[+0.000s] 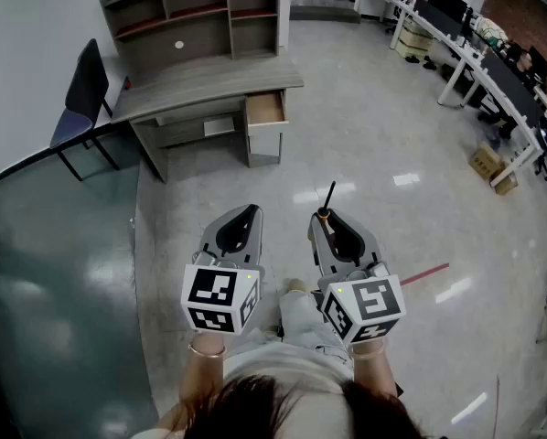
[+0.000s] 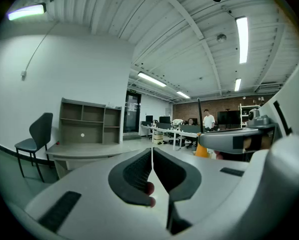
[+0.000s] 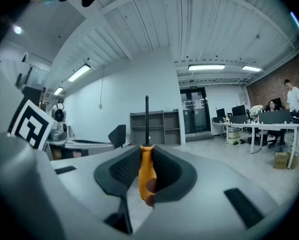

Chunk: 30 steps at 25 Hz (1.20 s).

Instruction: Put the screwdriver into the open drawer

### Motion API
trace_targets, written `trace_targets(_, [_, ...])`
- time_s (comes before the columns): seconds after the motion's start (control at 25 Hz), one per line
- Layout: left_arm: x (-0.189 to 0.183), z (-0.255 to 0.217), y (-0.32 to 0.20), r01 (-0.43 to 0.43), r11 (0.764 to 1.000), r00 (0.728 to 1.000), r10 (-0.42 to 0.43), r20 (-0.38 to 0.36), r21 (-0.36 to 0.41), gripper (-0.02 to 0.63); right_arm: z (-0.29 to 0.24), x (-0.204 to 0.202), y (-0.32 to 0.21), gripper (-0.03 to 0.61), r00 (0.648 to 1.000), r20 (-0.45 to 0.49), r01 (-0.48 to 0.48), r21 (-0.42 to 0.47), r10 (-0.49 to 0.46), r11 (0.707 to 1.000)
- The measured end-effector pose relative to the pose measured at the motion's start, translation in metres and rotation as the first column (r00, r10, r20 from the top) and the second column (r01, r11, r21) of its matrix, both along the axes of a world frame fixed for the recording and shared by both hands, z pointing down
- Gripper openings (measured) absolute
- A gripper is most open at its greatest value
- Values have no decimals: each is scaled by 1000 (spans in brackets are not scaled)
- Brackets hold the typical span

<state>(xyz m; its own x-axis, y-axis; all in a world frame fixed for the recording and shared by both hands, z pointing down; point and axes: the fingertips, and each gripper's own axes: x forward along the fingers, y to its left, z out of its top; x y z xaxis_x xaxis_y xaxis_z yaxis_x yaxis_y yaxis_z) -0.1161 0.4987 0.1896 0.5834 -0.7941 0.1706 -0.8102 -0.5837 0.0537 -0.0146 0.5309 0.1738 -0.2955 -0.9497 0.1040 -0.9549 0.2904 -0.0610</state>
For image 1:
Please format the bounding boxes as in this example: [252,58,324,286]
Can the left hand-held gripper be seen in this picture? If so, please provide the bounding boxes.
[180,204,266,336]

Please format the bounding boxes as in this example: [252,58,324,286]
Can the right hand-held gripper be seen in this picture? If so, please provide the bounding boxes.
[307,210,407,345]

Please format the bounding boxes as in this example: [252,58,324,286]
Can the orange-handled screwdriver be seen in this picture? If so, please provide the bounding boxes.
[317,180,338,238]

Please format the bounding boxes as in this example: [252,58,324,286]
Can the wooden desk drawer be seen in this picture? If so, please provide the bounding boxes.
[244,90,290,130]

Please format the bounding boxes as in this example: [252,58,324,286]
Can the person's right forearm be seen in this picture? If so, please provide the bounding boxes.
[349,341,401,400]

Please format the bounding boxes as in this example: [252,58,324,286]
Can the person's left forearm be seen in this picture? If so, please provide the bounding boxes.
[154,331,231,434]

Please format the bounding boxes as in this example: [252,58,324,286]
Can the person's light grey trousers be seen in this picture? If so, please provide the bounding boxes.
[278,290,352,361]

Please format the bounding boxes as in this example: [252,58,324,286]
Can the red floor tape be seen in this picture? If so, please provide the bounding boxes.
[399,262,451,287]

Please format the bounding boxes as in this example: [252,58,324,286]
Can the pale pink bangle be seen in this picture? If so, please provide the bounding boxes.
[350,343,387,361]

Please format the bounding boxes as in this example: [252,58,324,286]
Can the person's white shirt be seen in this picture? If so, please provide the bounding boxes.
[222,339,355,395]

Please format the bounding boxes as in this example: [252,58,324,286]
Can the grey wooden desk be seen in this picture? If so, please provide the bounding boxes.
[111,46,306,183]

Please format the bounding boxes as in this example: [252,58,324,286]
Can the printed cardboard box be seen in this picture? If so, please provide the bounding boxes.
[468,142,506,181]

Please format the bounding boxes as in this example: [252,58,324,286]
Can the plain cardboard box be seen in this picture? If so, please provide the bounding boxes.
[492,171,520,196]

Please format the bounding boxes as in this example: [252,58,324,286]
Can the black chair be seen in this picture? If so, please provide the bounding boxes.
[48,37,121,182]

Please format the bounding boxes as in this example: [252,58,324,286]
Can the stack of pale cartons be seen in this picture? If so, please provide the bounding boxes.
[395,23,433,61]

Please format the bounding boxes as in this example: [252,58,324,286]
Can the long white office desk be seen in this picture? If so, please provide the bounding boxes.
[359,0,547,187]

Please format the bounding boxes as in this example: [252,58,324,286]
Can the black desk partition panel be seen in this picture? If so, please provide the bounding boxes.
[479,51,547,130]
[413,0,465,39]

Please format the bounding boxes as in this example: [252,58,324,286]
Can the grey door step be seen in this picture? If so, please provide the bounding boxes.
[290,0,360,23]

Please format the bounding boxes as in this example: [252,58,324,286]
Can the patterned white cloth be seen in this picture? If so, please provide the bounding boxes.
[477,16,508,46]

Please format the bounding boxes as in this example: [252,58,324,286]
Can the black computer monitor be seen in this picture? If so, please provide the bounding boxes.
[428,0,467,23]
[528,46,547,84]

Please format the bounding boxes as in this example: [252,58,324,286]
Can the thin gold bracelet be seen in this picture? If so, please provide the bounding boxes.
[188,343,228,359]

